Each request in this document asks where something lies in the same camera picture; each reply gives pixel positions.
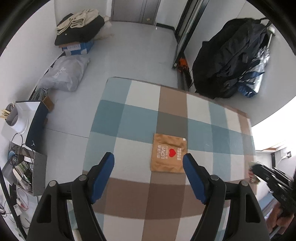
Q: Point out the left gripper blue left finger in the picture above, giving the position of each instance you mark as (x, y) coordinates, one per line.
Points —
(99, 176)

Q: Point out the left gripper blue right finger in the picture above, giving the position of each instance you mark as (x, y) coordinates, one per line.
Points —
(197, 176)

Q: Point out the small printed wrapper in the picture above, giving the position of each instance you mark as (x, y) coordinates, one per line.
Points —
(252, 177)

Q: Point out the person's right hand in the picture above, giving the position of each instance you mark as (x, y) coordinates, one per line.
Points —
(275, 219)

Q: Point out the brown heart packet far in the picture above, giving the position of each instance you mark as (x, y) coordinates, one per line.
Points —
(167, 153)

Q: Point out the checkered blue brown tablecloth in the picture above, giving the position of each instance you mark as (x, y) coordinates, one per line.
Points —
(149, 128)

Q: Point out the white navy box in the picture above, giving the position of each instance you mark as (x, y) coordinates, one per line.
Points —
(24, 126)

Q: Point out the silver folded umbrella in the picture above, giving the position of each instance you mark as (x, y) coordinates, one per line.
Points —
(250, 81)

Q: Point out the grey plastic parcel bag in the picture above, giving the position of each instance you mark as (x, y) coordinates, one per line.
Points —
(66, 73)

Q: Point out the grey cup with sticks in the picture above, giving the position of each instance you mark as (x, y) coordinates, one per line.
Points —
(9, 113)

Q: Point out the black hanging bag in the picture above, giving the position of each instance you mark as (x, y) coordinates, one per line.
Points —
(227, 58)

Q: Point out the blue white cardboard box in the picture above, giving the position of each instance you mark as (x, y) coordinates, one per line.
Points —
(77, 48)

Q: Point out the white plastic bag by clothes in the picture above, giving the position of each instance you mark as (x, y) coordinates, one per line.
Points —
(106, 31)

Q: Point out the pile of clothes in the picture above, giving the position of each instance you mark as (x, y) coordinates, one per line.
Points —
(80, 27)

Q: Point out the grey door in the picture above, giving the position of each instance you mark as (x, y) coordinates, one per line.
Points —
(135, 11)

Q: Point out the black sliding door frame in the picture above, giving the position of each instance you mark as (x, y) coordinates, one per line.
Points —
(189, 19)

